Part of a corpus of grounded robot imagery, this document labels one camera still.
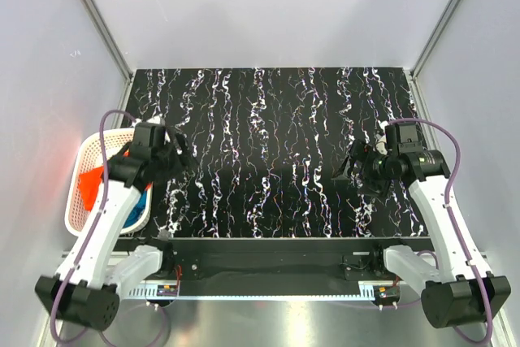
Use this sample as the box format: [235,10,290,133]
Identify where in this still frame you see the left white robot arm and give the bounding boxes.
[34,125,197,331]

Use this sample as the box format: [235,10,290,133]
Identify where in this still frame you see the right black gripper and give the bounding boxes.
[331,138,398,198]

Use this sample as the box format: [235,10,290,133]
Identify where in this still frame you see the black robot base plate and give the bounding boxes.
[128,236,431,297]

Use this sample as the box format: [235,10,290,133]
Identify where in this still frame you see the blue t-shirt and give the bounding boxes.
[123,190,150,232]

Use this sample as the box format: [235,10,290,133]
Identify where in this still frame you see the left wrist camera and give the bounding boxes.
[132,122,166,148]

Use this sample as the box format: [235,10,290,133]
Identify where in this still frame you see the slotted cable duct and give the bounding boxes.
[123,282,375,301]

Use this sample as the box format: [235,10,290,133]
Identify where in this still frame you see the orange t-shirt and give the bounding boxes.
[78,166,104,211]

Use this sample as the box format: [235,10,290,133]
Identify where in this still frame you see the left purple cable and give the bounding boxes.
[49,109,170,346]

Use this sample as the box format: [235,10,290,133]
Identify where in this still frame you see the white plastic laundry basket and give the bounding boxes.
[64,133,153,236]

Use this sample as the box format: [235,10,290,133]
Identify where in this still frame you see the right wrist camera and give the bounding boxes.
[385,123,424,156]

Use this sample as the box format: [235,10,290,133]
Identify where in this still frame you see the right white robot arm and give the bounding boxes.
[332,142,511,328]

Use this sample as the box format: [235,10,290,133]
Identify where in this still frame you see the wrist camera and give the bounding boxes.
[132,122,166,148]
[385,123,424,156]

